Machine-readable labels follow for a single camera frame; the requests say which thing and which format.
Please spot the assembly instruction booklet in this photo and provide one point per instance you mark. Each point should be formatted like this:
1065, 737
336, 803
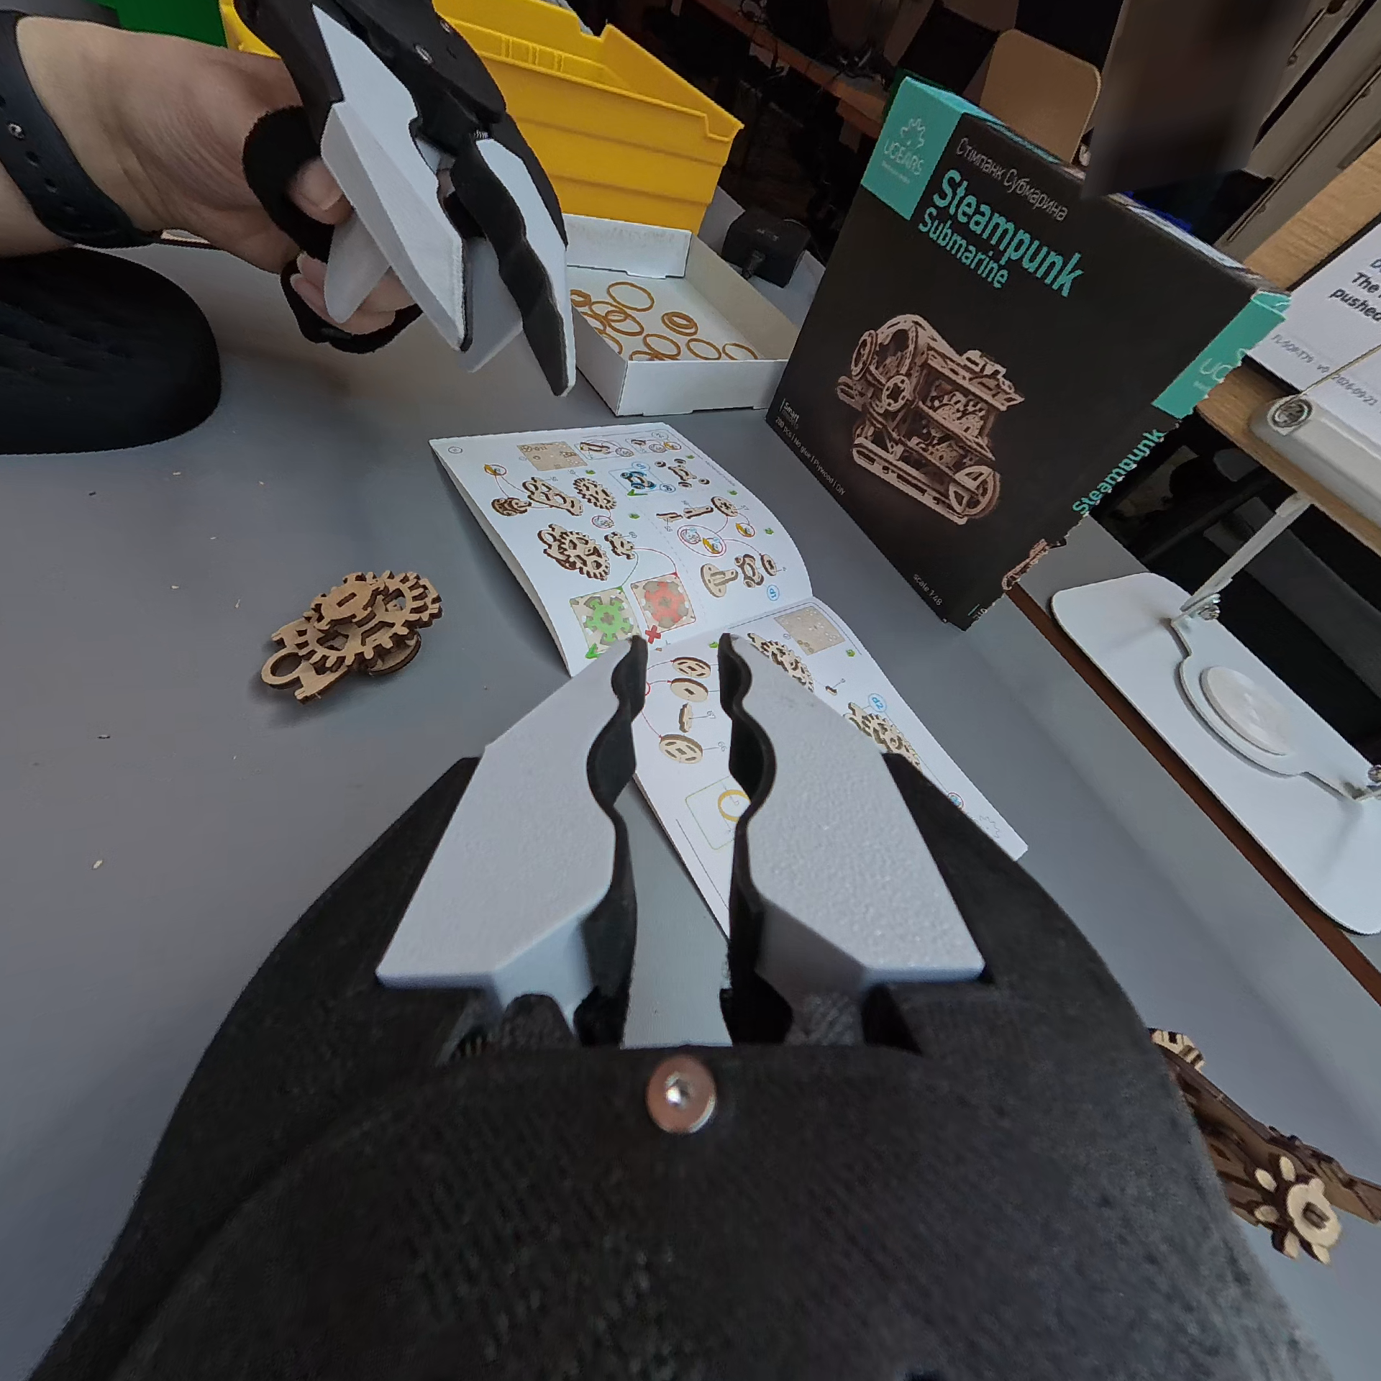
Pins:
668, 508

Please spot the white cardboard tray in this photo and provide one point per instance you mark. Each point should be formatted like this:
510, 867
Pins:
648, 394

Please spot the person's left hand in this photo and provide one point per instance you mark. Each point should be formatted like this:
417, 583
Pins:
185, 130

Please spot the flat wooden gear part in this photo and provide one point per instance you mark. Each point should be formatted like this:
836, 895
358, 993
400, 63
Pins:
1296, 1187

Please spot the wooden gear assembly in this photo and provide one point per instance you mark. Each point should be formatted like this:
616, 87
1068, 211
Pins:
344, 637

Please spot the beige chair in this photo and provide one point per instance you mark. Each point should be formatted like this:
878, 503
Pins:
1035, 87

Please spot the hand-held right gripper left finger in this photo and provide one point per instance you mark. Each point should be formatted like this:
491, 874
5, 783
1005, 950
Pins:
497, 861

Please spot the black puzzle box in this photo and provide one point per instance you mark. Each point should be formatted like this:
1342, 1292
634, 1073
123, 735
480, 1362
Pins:
972, 432

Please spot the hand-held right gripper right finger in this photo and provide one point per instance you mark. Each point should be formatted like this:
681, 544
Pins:
852, 861

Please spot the white paper sign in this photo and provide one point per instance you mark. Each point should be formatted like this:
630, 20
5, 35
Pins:
1338, 313

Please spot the pile of wooden rings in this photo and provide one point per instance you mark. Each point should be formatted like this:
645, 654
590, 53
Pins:
661, 347

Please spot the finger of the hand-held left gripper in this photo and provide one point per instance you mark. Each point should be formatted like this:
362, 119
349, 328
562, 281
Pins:
534, 215
389, 161

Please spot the person's left forearm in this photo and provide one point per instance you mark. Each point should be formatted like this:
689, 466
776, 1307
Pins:
10, 215

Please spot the black power adapter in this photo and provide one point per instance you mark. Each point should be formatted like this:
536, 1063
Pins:
765, 248

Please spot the black wrist band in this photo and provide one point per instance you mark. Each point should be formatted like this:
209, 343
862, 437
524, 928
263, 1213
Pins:
44, 161

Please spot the yellow plastic bin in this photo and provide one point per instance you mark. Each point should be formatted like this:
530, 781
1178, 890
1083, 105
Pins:
626, 140
245, 27

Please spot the grey desk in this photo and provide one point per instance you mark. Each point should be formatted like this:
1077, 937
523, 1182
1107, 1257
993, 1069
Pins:
162, 861

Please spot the green plastic bin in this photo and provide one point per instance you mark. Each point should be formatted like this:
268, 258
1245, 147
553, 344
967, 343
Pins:
171, 20

